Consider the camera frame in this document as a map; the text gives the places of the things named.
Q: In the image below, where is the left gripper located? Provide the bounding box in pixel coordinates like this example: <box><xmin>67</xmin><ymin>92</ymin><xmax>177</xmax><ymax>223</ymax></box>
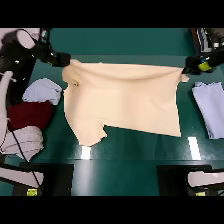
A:
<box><xmin>49</xmin><ymin>50</ymin><xmax>72</xmax><ymax>68</ymax></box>

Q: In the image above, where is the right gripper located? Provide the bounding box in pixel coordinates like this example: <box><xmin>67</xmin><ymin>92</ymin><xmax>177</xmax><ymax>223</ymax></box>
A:
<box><xmin>182</xmin><ymin>55</ymin><xmax>214</xmax><ymax>76</ymax></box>

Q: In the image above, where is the cream T-shirt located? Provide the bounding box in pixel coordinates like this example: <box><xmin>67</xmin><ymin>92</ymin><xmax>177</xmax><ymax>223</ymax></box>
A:
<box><xmin>61</xmin><ymin>59</ymin><xmax>190</xmax><ymax>147</ymax></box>

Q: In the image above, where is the pale blue garment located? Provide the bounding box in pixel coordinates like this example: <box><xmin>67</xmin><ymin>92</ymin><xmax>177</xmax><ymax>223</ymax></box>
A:
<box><xmin>22</xmin><ymin>77</ymin><xmax>64</xmax><ymax>106</ymax></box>

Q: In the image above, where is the folded lavender garment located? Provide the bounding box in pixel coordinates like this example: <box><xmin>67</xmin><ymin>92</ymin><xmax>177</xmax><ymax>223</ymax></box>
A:
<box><xmin>191</xmin><ymin>81</ymin><xmax>224</xmax><ymax>141</ymax></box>

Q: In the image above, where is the dark red garment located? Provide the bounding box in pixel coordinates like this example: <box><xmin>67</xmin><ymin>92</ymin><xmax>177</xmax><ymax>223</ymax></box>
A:
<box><xmin>6</xmin><ymin>100</ymin><xmax>55</xmax><ymax>131</ymax></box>

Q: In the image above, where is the pale pink knit garment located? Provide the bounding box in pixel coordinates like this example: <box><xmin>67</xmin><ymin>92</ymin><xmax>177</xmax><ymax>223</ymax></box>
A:
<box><xmin>0</xmin><ymin>125</ymin><xmax>45</xmax><ymax>162</ymax></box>

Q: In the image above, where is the black cable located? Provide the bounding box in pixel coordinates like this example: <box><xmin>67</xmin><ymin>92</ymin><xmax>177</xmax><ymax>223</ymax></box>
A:
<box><xmin>8</xmin><ymin>129</ymin><xmax>43</xmax><ymax>193</ymax></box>

